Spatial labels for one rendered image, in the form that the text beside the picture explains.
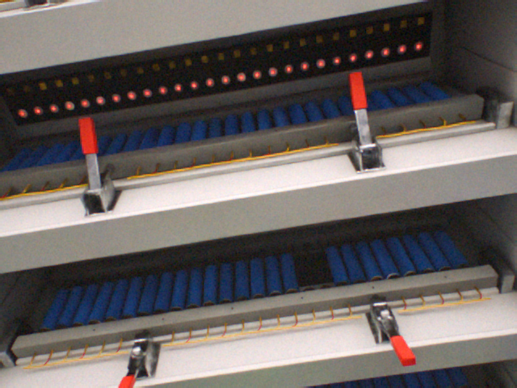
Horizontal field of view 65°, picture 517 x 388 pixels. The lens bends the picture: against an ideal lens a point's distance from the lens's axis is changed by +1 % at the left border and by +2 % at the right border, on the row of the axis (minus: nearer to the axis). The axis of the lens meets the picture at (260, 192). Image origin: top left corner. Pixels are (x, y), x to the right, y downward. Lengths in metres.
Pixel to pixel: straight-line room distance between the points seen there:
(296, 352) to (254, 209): 0.17
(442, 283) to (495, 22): 0.28
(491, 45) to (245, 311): 0.40
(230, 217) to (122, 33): 0.19
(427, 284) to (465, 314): 0.05
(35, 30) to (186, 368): 0.36
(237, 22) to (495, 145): 0.27
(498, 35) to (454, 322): 0.30
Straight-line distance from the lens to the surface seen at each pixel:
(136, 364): 0.48
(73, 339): 0.54
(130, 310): 0.54
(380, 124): 0.46
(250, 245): 0.56
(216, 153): 0.44
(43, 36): 0.42
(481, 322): 0.51
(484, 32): 0.54
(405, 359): 0.41
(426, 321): 0.50
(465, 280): 0.52
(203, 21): 0.38
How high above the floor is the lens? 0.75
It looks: 14 degrees down
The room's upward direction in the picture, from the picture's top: 10 degrees counter-clockwise
